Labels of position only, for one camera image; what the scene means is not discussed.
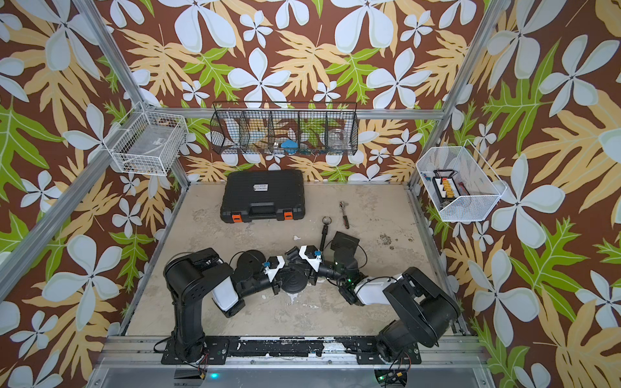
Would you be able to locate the black stand pole with clip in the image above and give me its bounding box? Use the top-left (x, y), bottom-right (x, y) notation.
top-left (284, 247), bottom-right (302, 265)

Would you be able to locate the black round base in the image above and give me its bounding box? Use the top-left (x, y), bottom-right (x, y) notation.
top-left (235, 250), bottom-right (266, 276)
top-left (279, 268), bottom-right (308, 294)

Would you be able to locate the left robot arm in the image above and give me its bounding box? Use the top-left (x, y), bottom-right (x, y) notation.
top-left (162, 248), bottom-right (286, 368)

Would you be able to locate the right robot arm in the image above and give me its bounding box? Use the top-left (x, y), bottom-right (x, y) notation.
top-left (292, 246), bottom-right (460, 361)

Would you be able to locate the black phone holder plate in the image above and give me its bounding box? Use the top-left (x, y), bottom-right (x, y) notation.
top-left (331, 231), bottom-right (360, 252)

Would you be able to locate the black plastic tool case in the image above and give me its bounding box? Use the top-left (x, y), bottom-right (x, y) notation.
top-left (220, 169), bottom-right (306, 223)

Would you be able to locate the blue object in basket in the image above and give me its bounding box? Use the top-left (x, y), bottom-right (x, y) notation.
top-left (281, 139), bottom-right (299, 154)

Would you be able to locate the screw box in basket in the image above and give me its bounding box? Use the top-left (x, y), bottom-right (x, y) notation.
top-left (432, 169), bottom-right (461, 202)

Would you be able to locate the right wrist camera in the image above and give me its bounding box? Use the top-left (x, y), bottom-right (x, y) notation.
top-left (299, 245), bottom-right (323, 273)

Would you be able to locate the red handled ratchet wrench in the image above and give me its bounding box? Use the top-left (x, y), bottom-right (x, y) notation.
top-left (340, 201), bottom-right (350, 230)

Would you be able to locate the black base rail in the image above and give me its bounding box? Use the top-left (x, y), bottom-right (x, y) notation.
top-left (161, 336), bottom-right (421, 365)

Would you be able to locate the black wire basket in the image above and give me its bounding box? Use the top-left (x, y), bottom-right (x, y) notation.
top-left (208, 101), bottom-right (360, 155)

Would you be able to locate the white wire basket right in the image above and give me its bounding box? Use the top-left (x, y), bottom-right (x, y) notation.
top-left (416, 141), bottom-right (507, 223)

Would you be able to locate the white wire basket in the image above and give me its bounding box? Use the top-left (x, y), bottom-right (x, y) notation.
top-left (416, 141), bottom-right (507, 223)
top-left (107, 103), bottom-right (189, 176)

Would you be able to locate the white wire basket left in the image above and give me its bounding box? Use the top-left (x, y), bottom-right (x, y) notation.
top-left (107, 103), bottom-right (189, 176)

